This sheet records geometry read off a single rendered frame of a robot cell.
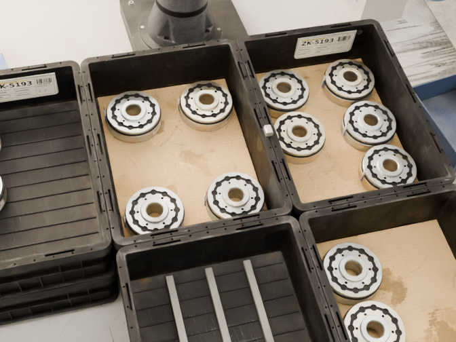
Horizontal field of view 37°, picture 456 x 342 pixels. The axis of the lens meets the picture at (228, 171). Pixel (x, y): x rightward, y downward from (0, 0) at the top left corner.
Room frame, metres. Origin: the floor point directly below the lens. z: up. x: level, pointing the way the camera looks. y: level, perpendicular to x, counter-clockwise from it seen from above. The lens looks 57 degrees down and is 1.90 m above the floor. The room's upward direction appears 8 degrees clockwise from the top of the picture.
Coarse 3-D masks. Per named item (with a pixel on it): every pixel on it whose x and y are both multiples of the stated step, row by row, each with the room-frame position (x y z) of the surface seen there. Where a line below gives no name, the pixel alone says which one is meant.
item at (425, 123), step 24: (336, 24) 1.02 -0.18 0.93; (360, 24) 1.03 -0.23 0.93; (240, 48) 0.92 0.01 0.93; (384, 48) 0.97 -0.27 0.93; (408, 96) 0.86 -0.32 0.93; (264, 120) 0.75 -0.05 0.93; (432, 144) 0.75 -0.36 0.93; (288, 168) 0.66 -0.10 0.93; (288, 192) 0.61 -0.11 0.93; (384, 192) 0.64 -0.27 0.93
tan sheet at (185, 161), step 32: (160, 96) 0.86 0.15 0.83; (160, 128) 0.78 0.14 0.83; (192, 128) 0.79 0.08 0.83; (224, 128) 0.80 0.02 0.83; (128, 160) 0.70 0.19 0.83; (160, 160) 0.71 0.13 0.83; (192, 160) 0.72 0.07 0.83; (224, 160) 0.72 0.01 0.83; (128, 192) 0.63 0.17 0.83; (192, 192) 0.65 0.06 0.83; (192, 224) 0.58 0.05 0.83
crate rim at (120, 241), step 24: (168, 48) 0.90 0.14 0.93; (192, 48) 0.90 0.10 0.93; (240, 72) 0.86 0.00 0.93; (96, 120) 0.71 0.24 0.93; (96, 144) 0.66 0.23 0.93; (264, 144) 0.70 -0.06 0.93; (240, 216) 0.55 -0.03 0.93; (264, 216) 0.56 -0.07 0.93; (120, 240) 0.48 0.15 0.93; (144, 240) 0.49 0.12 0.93
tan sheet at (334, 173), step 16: (320, 64) 1.00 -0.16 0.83; (320, 80) 0.95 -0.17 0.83; (320, 96) 0.91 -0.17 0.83; (304, 112) 0.87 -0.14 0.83; (320, 112) 0.87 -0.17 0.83; (336, 112) 0.88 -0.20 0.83; (336, 128) 0.83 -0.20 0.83; (336, 144) 0.80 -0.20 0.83; (400, 144) 0.82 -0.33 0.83; (320, 160) 0.75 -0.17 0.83; (336, 160) 0.76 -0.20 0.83; (352, 160) 0.76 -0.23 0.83; (304, 176) 0.71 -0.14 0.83; (320, 176) 0.72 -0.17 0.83; (336, 176) 0.72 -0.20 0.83; (352, 176) 0.73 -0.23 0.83; (416, 176) 0.75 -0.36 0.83; (304, 192) 0.68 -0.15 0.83; (320, 192) 0.68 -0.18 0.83; (336, 192) 0.69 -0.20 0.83; (352, 192) 0.69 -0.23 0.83
